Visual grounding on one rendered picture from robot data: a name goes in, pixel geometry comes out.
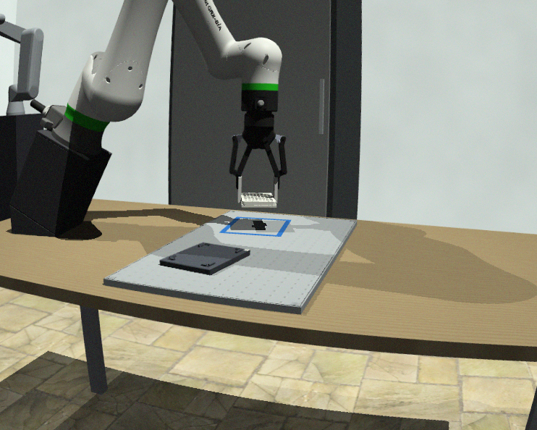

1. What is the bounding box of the blue tape outline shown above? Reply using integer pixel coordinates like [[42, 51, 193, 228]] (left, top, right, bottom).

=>
[[220, 217, 291, 237]]

